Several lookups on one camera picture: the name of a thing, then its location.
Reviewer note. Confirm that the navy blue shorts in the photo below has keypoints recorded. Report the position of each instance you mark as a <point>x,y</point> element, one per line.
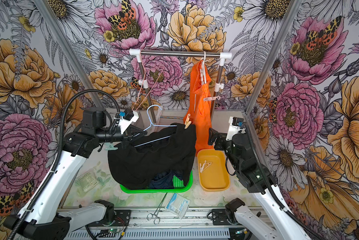
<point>164,180</point>

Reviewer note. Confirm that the metal surgical scissors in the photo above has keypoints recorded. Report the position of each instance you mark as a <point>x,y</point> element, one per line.
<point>155,215</point>

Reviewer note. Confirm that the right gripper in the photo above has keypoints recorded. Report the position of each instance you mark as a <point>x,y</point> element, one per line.
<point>221,138</point>

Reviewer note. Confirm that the blue hanger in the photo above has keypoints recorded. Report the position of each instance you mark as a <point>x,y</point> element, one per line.
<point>154,122</point>

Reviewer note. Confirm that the pink hanger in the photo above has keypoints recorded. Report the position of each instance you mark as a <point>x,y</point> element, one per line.
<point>147,76</point>

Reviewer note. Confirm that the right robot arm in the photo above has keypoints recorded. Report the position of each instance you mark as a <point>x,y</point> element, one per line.
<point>254,176</point>

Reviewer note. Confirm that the pink clothespin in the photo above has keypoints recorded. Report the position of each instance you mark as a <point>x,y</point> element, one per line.
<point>212,98</point>

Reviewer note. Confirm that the white hanger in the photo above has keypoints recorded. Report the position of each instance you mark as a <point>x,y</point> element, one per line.
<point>203,70</point>

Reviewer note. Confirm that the green plastic basket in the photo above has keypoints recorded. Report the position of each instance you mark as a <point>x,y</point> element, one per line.
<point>179,187</point>

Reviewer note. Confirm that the surgical mask packet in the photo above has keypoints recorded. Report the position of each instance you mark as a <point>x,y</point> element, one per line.
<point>178,205</point>

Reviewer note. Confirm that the yellow clothespin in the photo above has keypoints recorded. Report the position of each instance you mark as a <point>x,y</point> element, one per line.
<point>187,122</point>

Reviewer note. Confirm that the white clothespin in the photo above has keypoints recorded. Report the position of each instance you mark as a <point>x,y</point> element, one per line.
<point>204,166</point>

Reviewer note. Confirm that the orange shorts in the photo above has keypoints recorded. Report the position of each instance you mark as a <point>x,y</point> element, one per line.
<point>198,108</point>

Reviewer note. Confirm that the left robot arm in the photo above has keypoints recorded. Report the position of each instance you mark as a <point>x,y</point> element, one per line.
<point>39,219</point>

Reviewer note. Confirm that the green clothespin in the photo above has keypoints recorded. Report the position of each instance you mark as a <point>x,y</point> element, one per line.
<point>110,147</point>

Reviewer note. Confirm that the yellow plastic tray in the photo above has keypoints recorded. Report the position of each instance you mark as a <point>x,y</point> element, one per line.
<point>215,178</point>

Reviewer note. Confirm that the black shorts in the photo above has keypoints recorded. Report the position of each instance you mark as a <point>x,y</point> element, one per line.
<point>134,168</point>

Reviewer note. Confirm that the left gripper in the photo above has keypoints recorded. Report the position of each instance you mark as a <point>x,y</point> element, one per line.
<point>128,136</point>

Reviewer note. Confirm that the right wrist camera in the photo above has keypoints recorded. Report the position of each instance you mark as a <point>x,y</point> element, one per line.
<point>236,126</point>

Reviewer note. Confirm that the clothes rack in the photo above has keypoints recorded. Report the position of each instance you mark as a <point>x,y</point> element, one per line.
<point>222,57</point>

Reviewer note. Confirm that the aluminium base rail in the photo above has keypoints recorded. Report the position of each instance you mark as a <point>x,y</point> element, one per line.
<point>197,224</point>

